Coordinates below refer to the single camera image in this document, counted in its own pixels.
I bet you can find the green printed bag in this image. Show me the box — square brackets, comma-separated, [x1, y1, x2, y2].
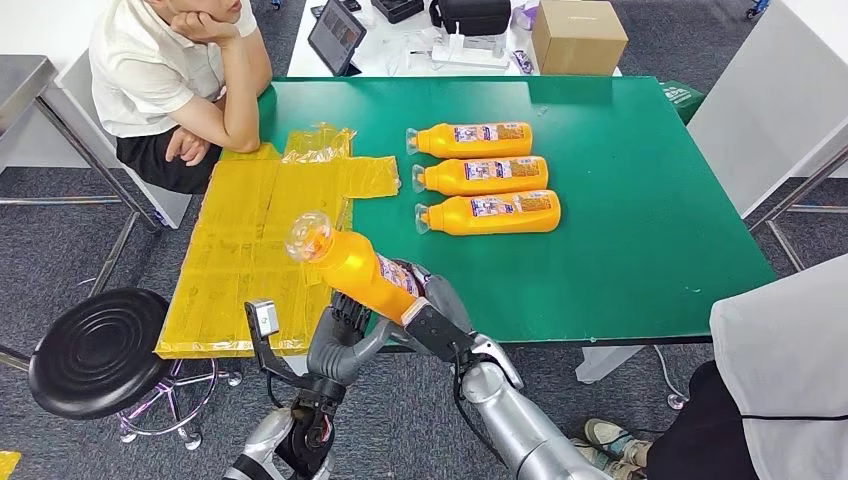
[659, 80, 707, 126]

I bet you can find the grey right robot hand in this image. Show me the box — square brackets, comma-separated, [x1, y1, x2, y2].
[405, 260, 477, 334]

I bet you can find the white bench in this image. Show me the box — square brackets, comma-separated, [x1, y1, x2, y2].
[54, 44, 195, 231]

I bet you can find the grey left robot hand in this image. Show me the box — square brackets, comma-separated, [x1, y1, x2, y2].
[305, 291, 399, 386]

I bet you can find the white floor cable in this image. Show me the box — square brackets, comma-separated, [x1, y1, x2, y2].
[652, 345, 692, 411]

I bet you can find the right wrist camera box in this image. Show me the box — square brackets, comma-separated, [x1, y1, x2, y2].
[401, 298, 477, 364]

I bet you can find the black round stool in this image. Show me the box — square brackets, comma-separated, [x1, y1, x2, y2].
[27, 288, 243, 452]

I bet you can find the white power strip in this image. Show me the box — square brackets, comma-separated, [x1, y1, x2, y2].
[430, 23, 511, 71]

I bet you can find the black tablet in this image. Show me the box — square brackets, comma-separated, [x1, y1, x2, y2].
[306, 0, 367, 78]

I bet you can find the white side table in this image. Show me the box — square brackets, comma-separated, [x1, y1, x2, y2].
[686, 0, 848, 273]

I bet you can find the white table leg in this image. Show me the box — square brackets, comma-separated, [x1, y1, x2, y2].
[574, 344, 645, 386]

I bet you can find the yellow taped cardboard sheet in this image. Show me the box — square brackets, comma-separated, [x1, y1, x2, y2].
[153, 125, 402, 360]

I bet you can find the brown cardboard box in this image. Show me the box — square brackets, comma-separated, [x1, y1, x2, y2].
[530, 0, 629, 77]

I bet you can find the purple white tissue pack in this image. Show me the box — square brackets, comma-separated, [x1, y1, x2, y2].
[513, 0, 541, 31]

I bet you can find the standing person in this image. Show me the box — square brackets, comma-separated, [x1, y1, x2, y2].
[584, 254, 848, 480]

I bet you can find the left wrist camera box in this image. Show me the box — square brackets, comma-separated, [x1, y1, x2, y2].
[245, 299, 281, 339]

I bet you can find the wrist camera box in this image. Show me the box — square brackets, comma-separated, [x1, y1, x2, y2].
[245, 299, 281, 339]
[401, 298, 477, 364]

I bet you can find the orange detergent bottle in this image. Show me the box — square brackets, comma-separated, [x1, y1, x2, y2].
[413, 190, 562, 237]
[405, 121, 534, 160]
[284, 211, 432, 326]
[411, 156, 550, 198]

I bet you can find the black tray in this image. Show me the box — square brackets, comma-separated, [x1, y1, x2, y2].
[369, 0, 425, 25]

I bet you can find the steel table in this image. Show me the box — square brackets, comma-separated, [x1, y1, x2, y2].
[0, 54, 165, 372]

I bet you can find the black phone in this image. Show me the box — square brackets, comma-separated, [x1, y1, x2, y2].
[309, 0, 363, 19]

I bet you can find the seated person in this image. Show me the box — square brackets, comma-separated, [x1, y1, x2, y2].
[87, 0, 274, 195]

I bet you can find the black bag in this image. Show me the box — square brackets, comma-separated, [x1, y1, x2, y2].
[428, 0, 512, 37]

